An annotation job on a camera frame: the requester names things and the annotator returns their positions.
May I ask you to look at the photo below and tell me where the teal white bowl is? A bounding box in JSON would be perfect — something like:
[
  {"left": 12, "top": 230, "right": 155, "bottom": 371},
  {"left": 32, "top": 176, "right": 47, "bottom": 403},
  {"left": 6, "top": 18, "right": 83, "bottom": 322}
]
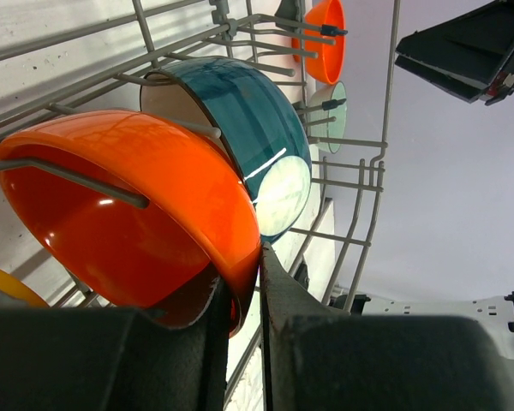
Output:
[{"left": 140, "top": 57, "right": 312, "bottom": 243}]

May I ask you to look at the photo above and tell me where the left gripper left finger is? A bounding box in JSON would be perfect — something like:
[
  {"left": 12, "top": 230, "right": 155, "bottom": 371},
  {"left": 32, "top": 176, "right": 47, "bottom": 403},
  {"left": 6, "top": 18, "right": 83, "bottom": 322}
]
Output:
[{"left": 0, "top": 280, "right": 230, "bottom": 410}]

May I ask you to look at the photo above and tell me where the yellow bowl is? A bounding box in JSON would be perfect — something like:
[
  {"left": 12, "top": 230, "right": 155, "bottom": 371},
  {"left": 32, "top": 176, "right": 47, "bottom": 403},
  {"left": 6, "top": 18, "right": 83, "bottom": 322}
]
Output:
[{"left": 0, "top": 270, "right": 48, "bottom": 307}]

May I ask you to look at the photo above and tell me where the orange white bowl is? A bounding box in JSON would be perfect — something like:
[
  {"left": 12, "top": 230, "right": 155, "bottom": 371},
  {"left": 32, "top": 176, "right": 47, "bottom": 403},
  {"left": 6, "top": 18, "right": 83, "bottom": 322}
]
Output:
[{"left": 0, "top": 110, "right": 260, "bottom": 334}]

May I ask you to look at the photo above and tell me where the grey wire dish rack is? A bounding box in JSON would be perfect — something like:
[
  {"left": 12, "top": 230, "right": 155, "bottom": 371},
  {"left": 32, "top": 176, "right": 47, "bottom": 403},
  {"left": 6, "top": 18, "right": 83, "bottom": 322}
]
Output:
[{"left": 0, "top": 0, "right": 403, "bottom": 411}]

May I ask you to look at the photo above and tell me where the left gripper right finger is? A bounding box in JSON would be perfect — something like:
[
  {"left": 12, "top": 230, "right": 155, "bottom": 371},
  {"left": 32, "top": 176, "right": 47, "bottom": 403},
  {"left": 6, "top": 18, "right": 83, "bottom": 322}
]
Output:
[{"left": 260, "top": 245, "right": 514, "bottom": 410}]

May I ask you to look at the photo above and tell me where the pale green ceramic bowl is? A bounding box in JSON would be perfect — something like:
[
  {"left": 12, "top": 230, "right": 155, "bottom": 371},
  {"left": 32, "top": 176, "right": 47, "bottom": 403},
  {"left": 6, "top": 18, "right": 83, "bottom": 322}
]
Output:
[{"left": 307, "top": 81, "right": 347, "bottom": 154}]

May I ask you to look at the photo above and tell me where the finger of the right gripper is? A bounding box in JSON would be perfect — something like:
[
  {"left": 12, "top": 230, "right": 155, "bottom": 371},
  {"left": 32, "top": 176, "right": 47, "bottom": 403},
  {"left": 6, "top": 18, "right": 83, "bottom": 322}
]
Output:
[
  {"left": 397, "top": 1, "right": 514, "bottom": 81},
  {"left": 395, "top": 56, "right": 514, "bottom": 105}
]

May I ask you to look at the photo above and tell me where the orange plastic bowl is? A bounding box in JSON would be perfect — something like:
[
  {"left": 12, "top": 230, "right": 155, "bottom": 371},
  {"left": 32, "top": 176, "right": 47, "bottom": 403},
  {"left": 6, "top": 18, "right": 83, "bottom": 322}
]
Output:
[{"left": 303, "top": 0, "right": 346, "bottom": 85}]

